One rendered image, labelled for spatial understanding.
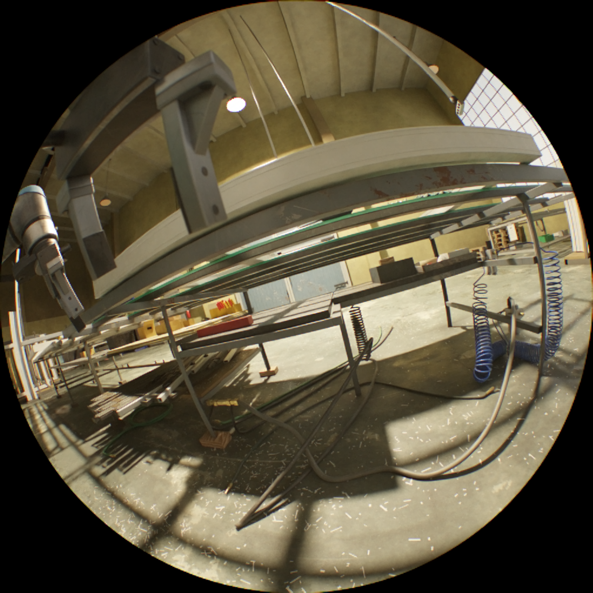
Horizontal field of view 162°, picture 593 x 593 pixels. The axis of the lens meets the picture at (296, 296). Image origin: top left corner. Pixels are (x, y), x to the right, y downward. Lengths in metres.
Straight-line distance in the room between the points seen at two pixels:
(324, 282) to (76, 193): 6.78
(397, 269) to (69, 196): 1.25
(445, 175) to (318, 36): 8.47
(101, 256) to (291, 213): 0.31
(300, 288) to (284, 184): 6.62
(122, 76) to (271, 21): 8.04
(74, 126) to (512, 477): 1.04
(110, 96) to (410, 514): 0.89
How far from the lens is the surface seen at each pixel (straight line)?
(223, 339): 0.90
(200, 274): 0.78
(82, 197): 0.24
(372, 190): 0.41
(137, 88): 0.15
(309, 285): 6.89
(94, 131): 0.18
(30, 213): 0.57
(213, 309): 1.95
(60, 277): 0.43
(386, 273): 1.20
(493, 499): 0.79
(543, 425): 1.02
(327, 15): 8.60
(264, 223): 0.40
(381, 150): 0.42
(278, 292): 7.14
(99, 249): 0.22
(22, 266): 0.53
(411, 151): 0.44
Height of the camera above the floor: 0.69
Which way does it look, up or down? 2 degrees down
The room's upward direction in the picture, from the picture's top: 16 degrees counter-clockwise
